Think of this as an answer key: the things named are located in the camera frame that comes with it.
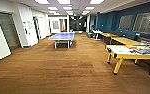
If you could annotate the blue ping pong table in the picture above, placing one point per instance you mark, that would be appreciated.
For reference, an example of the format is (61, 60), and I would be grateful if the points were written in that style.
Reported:
(61, 36)

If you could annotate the dark round waste bin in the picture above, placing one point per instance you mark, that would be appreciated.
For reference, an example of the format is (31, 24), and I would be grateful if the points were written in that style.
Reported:
(89, 35)

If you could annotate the small white table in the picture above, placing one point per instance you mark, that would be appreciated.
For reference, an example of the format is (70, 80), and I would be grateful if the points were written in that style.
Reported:
(97, 32)

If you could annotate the wooden rectangular table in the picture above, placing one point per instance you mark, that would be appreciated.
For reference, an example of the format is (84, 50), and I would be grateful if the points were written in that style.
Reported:
(126, 41)
(108, 34)

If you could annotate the ceiling light panel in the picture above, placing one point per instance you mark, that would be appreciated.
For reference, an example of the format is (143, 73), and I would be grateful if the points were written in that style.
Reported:
(52, 8)
(42, 1)
(89, 8)
(63, 1)
(96, 1)
(70, 8)

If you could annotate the yellow air hockey table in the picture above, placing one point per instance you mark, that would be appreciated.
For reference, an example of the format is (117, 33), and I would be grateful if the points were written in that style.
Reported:
(124, 52)

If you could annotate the interior glass window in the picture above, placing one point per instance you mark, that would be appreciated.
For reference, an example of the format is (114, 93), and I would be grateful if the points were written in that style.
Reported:
(146, 22)
(125, 22)

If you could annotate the blue board game box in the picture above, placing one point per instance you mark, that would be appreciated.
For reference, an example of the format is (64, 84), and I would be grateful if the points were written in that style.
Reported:
(142, 50)

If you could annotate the grey elevator door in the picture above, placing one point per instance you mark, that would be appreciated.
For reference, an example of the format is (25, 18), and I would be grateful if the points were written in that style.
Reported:
(8, 31)

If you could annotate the dark grey sofa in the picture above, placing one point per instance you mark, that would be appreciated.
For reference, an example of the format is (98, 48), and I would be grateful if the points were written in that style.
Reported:
(147, 42)

